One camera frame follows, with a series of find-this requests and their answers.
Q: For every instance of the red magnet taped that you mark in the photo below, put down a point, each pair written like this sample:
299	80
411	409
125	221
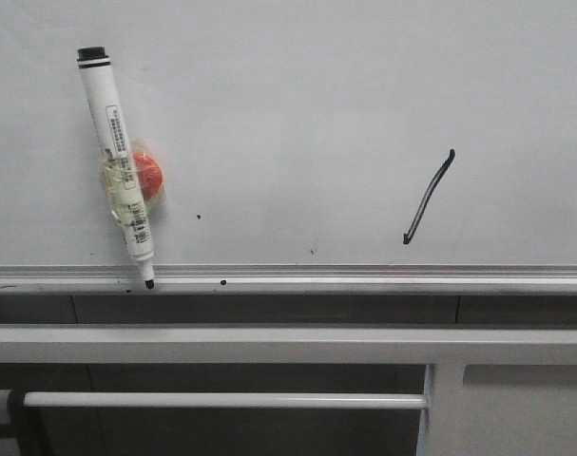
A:
150	174

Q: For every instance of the white whiteboard marker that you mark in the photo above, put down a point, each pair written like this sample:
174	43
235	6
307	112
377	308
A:
118	169

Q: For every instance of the white whiteboard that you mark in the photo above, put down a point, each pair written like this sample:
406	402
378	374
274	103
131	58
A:
307	146

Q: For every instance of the white horizontal stand rod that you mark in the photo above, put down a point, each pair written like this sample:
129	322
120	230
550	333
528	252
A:
225	400

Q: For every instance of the white whiteboard stand frame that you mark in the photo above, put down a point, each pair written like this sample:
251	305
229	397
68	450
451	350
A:
446	352

